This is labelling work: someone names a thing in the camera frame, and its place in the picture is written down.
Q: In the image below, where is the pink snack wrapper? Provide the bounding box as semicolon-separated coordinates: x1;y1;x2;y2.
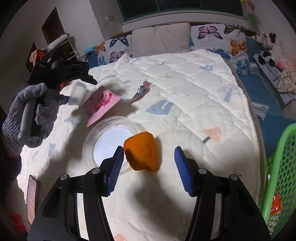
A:
83;86;121;127

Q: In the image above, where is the grey gloved left hand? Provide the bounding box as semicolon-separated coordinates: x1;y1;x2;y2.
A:
2;83;67;157

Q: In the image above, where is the clear plastic round lid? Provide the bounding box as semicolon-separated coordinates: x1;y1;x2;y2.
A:
82;116;138;169

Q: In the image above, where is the orange sponge piece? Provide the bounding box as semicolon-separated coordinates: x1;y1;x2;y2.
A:
123;132;160;172

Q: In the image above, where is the left butterfly pillow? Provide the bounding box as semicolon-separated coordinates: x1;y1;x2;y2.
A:
95;35;132;66

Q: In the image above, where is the butterfly pillow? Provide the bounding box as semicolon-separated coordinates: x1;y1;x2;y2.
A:
190;24;250;75
95;35;132;66

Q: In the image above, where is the smartphone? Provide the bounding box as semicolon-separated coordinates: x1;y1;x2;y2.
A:
26;175;40;225

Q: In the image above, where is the white quilted bed cover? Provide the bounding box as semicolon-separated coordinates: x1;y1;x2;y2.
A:
16;49;265;241

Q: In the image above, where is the green plastic basket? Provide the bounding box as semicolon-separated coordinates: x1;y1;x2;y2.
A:
261;123;295;239

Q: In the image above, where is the small silver foil wrapper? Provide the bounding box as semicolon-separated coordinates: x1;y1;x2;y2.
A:
130;81;151;103

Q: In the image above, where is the dark window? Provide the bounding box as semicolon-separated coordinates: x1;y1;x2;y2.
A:
117;0;243;21

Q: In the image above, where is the beige pillow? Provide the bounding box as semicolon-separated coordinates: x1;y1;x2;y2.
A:
132;23;191;58

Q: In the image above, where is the blue bed sheet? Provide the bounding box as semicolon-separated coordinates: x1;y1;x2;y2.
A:
235;38;296;160

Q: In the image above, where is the blue patterned folded blanket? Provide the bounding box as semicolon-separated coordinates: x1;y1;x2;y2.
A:
253;54;295;109

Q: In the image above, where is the spotted cream cloth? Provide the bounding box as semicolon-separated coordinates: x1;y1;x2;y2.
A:
277;69;296;95

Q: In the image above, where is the right butterfly pillow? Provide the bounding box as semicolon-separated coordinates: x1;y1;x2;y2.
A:
190;24;250;75

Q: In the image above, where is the pink plush toy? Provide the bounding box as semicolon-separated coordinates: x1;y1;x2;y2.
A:
275;58;294;71

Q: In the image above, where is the black white plush toy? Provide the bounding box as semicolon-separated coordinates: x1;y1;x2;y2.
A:
251;32;282;66

